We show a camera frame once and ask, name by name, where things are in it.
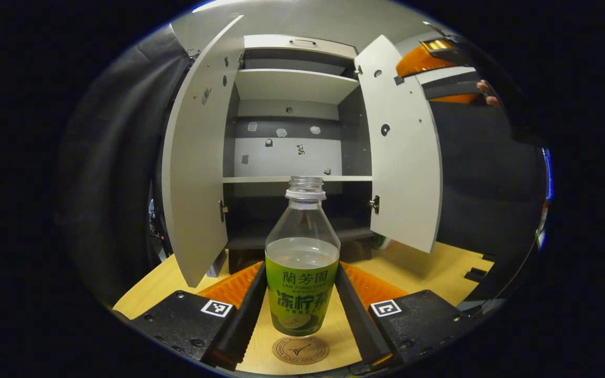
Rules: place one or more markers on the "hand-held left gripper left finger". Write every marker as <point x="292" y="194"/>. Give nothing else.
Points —
<point x="239" y="320"/>

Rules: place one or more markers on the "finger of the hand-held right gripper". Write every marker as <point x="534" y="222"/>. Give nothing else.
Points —
<point x="449" y="90"/>
<point x="423" y="60"/>

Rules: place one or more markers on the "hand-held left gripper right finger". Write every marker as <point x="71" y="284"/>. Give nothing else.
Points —
<point x="364" y="325"/>

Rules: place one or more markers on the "round cork coaster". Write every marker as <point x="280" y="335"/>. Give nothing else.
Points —
<point x="302" y="353"/>

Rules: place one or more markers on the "green label bottle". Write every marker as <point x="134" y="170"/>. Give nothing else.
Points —
<point x="302" y="283"/>

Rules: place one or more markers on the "white cabinet door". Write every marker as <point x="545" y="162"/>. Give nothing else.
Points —
<point x="197" y="168"/>
<point x="402" y="173"/>

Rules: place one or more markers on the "white cabinet drawer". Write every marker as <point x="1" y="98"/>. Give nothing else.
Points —
<point x="271" y="43"/>

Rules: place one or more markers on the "small white blue box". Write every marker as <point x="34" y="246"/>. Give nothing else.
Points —
<point x="216" y="265"/>

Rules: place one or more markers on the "watermelon slice toy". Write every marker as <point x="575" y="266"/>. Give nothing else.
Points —
<point x="384" y="242"/>

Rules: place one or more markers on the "black backdrop cloth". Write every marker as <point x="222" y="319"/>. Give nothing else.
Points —
<point x="113" y="184"/>

